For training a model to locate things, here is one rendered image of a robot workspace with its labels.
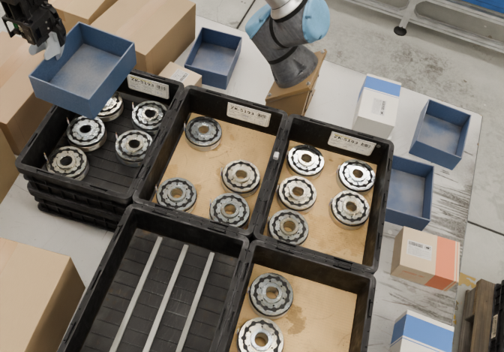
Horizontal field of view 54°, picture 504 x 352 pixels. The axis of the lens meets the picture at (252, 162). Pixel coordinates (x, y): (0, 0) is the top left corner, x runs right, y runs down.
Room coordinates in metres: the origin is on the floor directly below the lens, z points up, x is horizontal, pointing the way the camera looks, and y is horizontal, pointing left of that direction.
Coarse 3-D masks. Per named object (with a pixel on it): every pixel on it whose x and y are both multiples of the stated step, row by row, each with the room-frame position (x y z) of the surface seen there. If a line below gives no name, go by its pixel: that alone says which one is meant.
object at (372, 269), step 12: (288, 120) 0.88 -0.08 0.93; (300, 120) 0.89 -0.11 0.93; (312, 120) 0.90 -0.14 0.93; (288, 132) 0.84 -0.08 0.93; (348, 132) 0.88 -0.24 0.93; (360, 132) 0.89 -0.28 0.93; (276, 168) 0.73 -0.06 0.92; (384, 180) 0.74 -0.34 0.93; (384, 192) 0.71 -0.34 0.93; (264, 204) 0.61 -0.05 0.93; (384, 204) 0.67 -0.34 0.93; (264, 216) 0.57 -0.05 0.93; (384, 216) 0.64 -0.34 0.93; (264, 240) 0.51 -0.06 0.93; (276, 240) 0.52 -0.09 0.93; (312, 252) 0.50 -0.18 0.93; (348, 264) 0.49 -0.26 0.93; (360, 264) 0.50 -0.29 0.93; (372, 264) 0.50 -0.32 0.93
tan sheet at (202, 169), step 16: (224, 128) 0.89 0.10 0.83; (240, 128) 0.90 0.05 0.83; (224, 144) 0.83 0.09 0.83; (240, 144) 0.84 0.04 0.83; (256, 144) 0.85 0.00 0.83; (272, 144) 0.86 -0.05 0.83; (176, 160) 0.75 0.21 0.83; (192, 160) 0.76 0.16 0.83; (208, 160) 0.77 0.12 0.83; (224, 160) 0.78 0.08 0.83; (256, 160) 0.80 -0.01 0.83; (176, 176) 0.70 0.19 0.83; (192, 176) 0.71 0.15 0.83; (208, 176) 0.72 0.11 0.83; (240, 176) 0.74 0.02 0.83; (208, 192) 0.67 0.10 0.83; (224, 192) 0.68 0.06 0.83; (256, 192) 0.70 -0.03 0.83; (208, 208) 0.62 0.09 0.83
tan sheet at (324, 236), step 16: (336, 160) 0.85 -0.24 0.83; (288, 176) 0.76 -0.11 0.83; (320, 176) 0.79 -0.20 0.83; (320, 192) 0.73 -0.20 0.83; (336, 192) 0.74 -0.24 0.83; (272, 208) 0.66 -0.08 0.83; (320, 208) 0.68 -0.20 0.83; (320, 224) 0.64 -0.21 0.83; (320, 240) 0.59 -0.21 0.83; (336, 240) 0.60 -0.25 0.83; (352, 240) 0.61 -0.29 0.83; (336, 256) 0.55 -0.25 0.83; (352, 256) 0.56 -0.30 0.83
